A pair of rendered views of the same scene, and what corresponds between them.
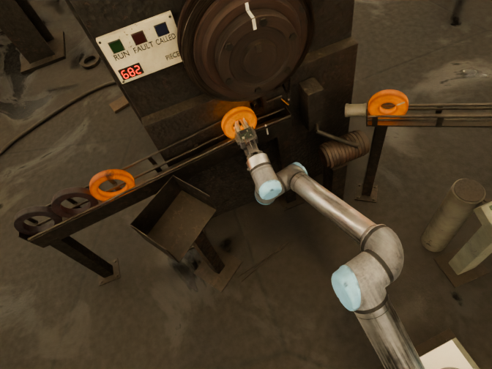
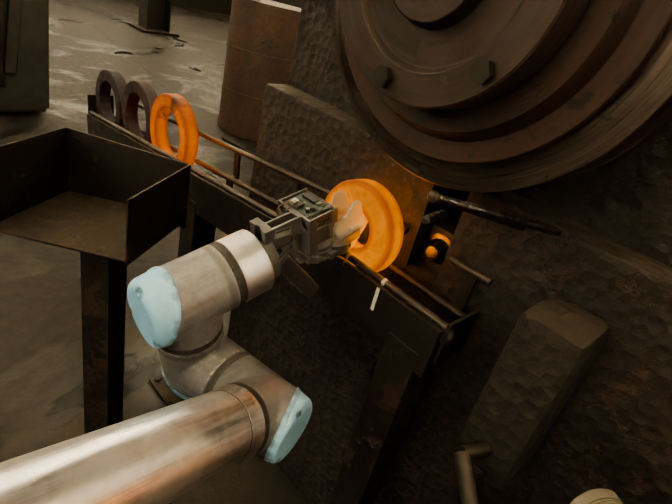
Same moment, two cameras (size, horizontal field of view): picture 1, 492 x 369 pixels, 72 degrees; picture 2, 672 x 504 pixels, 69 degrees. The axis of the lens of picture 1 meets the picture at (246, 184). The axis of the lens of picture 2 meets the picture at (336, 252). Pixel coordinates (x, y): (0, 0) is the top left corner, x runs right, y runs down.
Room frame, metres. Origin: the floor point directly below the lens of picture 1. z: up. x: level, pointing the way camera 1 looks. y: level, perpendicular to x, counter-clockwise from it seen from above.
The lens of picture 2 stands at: (0.52, -0.55, 1.07)
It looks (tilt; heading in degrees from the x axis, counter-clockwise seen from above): 28 degrees down; 45
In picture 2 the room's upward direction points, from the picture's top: 15 degrees clockwise
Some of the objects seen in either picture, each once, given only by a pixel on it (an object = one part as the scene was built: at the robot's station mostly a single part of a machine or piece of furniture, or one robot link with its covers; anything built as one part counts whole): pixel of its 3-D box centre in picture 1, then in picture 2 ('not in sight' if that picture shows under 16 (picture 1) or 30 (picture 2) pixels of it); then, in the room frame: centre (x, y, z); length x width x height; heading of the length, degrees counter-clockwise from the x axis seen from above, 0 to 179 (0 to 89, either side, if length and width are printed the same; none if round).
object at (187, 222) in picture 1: (196, 246); (94, 322); (0.75, 0.31, 0.36); 0.26 x 0.20 x 0.72; 130
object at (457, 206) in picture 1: (448, 219); not in sight; (0.53, -0.84, 0.26); 0.12 x 0.12 x 0.52
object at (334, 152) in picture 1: (341, 173); not in sight; (0.94, -0.50, 0.27); 0.22 x 0.13 x 0.53; 95
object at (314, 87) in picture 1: (311, 105); (529, 389); (1.08, -0.39, 0.68); 0.11 x 0.08 x 0.24; 5
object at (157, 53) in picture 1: (145, 49); not in sight; (1.13, 0.19, 1.15); 0.26 x 0.02 x 0.18; 95
